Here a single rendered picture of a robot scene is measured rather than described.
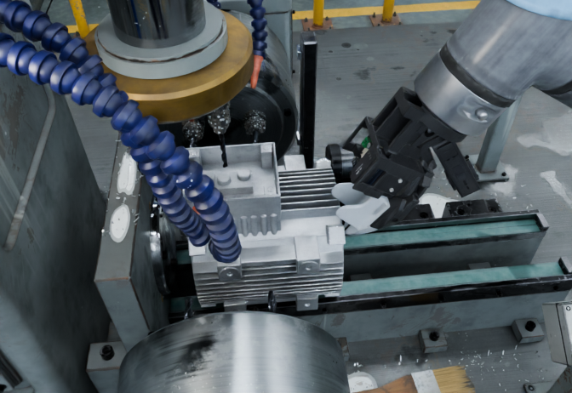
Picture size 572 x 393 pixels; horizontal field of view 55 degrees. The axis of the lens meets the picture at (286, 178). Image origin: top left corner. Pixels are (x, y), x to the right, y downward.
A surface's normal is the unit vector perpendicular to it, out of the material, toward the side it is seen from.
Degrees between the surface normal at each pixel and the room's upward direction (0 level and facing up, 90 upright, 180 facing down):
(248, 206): 90
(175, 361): 21
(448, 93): 67
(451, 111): 73
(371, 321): 90
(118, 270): 0
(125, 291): 90
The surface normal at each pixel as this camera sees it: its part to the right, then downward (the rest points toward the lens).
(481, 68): -0.48, 0.37
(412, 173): 0.10, 0.71
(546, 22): -0.23, 0.55
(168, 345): -0.42, -0.61
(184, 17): 0.73, 0.48
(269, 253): -0.01, -0.70
